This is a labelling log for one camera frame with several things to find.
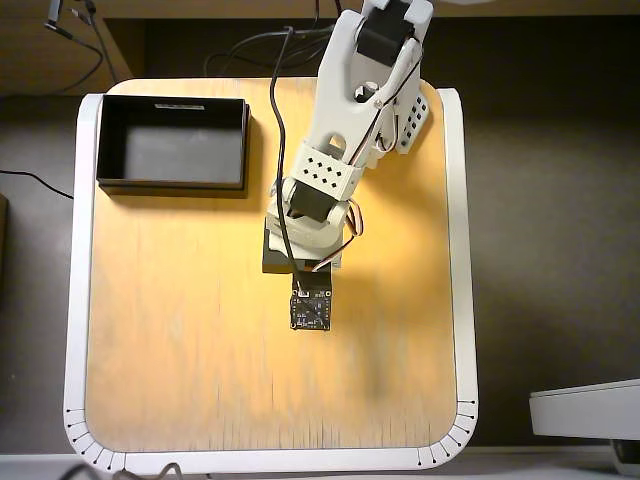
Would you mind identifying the black rectangular bin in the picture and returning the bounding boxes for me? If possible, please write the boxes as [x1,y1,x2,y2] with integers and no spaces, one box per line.
[95,94,252,200]

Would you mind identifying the white table rim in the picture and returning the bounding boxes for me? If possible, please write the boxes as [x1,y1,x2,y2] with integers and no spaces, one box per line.
[63,77,480,474]

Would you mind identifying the white plastic appliance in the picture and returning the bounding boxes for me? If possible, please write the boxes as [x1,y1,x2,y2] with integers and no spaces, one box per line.
[528,378,640,477]

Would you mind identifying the black cable with grey plug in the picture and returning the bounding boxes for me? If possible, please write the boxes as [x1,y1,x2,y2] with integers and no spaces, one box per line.
[42,0,106,95]

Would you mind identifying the dark brown cable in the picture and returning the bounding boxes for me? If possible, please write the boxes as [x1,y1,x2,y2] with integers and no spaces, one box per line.
[62,461,187,480]

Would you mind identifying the wooden desk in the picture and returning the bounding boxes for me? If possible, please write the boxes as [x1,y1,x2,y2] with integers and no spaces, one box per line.
[0,0,640,97]

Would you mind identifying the black camera cable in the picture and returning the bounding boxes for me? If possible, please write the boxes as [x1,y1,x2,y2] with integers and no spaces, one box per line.
[268,24,310,292]

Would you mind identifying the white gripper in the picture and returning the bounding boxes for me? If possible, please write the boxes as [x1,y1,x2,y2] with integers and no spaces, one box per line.
[261,199,354,275]

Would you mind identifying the black looped cable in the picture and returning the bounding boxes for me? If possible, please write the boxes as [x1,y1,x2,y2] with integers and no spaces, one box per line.
[203,22,346,77]

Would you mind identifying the thin grey cable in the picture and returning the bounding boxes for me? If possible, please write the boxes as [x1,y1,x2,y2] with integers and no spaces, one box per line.
[69,0,120,82]

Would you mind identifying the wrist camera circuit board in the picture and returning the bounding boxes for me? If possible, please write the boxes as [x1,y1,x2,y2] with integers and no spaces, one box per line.
[288,270,334,333]

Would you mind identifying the red white black servo wire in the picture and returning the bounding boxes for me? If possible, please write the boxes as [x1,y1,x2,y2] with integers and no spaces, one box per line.
[312,197,368,274]

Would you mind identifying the thin black cable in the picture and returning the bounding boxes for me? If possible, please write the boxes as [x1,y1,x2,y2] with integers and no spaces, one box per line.
[0,169,76,200]

